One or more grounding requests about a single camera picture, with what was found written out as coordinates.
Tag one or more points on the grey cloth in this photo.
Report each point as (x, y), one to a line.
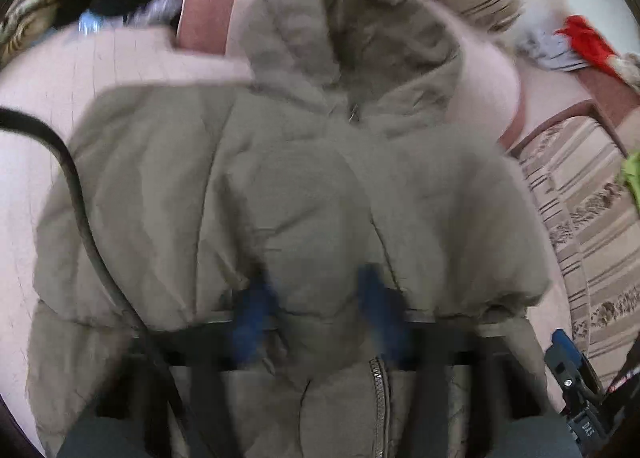
(547, 50)

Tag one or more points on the red cloth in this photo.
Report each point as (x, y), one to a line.
(587, 40)

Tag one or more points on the striped floral armrest cushion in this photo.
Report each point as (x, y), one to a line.
(585, 218)

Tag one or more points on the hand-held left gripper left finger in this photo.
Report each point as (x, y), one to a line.
(252, 318)

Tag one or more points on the beige braided cloth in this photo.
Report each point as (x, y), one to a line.
(627, 69)

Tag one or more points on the grey-green padded hooded jacket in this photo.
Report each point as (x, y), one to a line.
(300, 188)

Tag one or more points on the clear plastic bag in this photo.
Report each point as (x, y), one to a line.
(145, 10)

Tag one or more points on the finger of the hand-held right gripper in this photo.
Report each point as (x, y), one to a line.
(561, 340)

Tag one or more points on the pink quilted sofa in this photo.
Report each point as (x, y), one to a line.
(40, 88)

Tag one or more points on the pink bolster cushion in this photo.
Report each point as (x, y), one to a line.
(210, 13)

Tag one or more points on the brown wooden armrest edge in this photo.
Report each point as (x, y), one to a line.
(565, 115)

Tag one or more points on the green cloth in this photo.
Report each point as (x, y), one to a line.
(631, 180)

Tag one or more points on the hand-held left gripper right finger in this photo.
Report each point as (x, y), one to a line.
(380, 310)

